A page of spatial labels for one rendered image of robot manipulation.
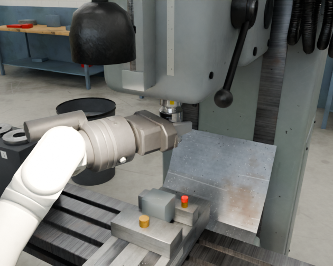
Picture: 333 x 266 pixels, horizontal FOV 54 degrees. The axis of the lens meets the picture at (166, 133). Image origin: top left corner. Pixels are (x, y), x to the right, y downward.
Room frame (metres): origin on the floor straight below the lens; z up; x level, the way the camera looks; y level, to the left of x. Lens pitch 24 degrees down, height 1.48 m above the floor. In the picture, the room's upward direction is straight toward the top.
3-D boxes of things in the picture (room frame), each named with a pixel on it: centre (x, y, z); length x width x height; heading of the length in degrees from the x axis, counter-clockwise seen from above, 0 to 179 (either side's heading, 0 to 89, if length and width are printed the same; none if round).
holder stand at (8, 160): (0.86, 0.46, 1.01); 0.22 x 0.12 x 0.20; 64
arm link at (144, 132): (0.55, 0.06, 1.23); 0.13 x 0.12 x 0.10; 37
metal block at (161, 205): (0.62, 0.02, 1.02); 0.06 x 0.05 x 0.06; 62
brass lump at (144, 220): (0.56, 0.05, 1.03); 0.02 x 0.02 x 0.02
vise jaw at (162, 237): (0.57, 0.04, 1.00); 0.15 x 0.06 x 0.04; 62
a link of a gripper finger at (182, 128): (0.58, -0.03, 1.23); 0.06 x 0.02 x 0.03; 127
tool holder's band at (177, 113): (0.60, -0.01, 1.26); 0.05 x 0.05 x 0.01
